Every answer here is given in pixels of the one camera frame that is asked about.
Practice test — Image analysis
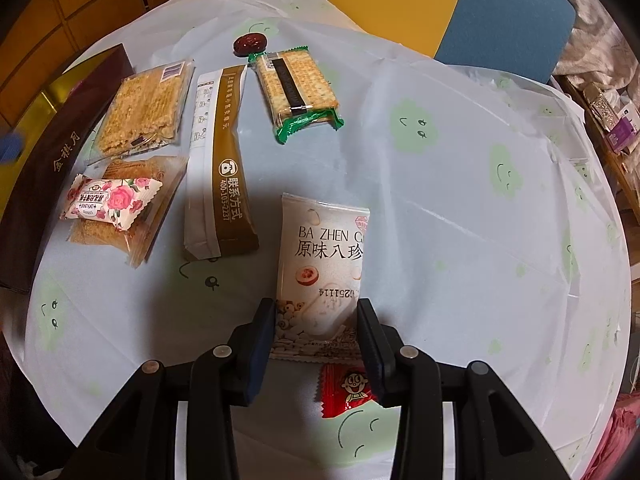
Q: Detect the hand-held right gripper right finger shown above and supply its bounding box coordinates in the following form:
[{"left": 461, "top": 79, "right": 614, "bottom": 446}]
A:
[{"left": 356, "top": 297, "right": 573, "bottom": 480}]

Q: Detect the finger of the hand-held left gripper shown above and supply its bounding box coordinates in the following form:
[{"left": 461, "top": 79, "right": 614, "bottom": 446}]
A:
[{"left": 0, "top": 132, "right": 25, "bottom": 162}]

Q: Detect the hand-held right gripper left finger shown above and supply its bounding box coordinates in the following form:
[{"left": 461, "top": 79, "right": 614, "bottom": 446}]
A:
[{"left": 70, "top": 297, "right": 278, "bottom": 480}]

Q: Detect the red candy packet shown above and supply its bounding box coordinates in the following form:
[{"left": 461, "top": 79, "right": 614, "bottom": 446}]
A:
[{"left": 317, "top": 362, "right": 381, "bottom": 418}]

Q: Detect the brown gift box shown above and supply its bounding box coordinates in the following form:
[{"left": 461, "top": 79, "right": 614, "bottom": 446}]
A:
[{"left": 0, "top": 44, "right": 135, "bottom": 295}]

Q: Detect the white rice cake snack packet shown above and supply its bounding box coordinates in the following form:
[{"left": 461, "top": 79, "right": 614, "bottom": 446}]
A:
[{"left": 270, "top": 192, "right": 372, "bottom": 361}]

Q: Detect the clear puffed rice crisp packet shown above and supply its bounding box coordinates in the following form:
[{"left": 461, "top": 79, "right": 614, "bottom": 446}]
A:
[{"left": 87, "top": 60, "right": 196, "bottom": 163}]

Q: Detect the orange crisp snack packet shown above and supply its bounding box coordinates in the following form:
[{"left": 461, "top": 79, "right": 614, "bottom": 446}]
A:
[{"left": 67, "top": 156, "right": 190, "bottom": 268}]

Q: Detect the long white and gold packet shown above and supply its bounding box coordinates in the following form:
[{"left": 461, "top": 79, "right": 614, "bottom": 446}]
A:
[{"left": 181, "top": 65, "right": 261, "bottom": 261}]

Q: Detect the red date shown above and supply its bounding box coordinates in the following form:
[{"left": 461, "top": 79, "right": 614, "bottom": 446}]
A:
[{"left": 232, "top": 33, "right": 268, "bottom": 56}]

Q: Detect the green-ended cracker packet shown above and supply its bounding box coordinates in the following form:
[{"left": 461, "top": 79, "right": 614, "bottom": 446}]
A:
[{"left": 248, "top": 47, "right": 345, "bottom": 145}]

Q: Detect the pink floral snack packet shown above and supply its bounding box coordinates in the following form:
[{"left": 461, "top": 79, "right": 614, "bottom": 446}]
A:
[{"left": 60, "top": 173, "right": 164, "bottom": 232}]

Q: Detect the wooden panelled cabinet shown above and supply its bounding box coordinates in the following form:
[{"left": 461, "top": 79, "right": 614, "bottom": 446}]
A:
[{"left": 0, "top": 0, "right": 241, "bottom": 131}]

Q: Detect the plastic tablecloth with green print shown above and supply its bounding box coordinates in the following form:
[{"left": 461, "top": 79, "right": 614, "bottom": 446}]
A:
[{"left": 0, "top": 0, "right": 633, "bottom": 480}]

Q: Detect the pink cloth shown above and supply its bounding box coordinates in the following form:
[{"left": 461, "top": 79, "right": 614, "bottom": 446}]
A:
[{"left": 582, "top": 395, "right": 640, "bottom": 480}]

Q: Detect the wooden side table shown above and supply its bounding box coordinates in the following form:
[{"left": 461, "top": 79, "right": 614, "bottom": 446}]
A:
[{"left": 552, "top": 75, "right": 640, "bottom": 271}]

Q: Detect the silver glitter box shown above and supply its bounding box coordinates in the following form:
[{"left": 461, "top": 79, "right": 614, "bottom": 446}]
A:
[{"left": 585, "top": 82, "right": 618, "bottom": 133}]

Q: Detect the purple and white box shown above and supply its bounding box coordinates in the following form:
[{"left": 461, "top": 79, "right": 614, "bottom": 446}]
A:
[{"left": 607, "top": 110, "right": 640, "bottom": 153}]

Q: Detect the beige patterned bedding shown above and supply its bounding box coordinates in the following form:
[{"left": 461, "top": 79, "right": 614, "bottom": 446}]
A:
[{"left": 520, "top": 0, "right": 640, "bottom": 81}]

